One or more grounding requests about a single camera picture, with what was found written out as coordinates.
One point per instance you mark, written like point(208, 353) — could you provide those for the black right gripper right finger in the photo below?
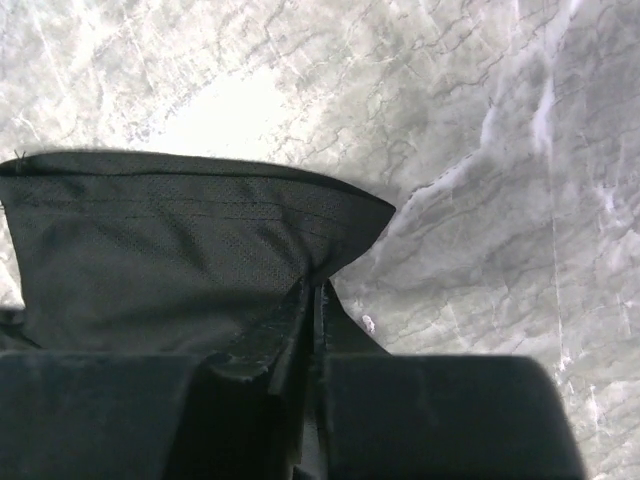
point(386, 416)

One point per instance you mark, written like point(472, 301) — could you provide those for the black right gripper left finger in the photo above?
point(230, 414)

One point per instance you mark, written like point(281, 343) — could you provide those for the black t shirt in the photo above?
point(150, 253)

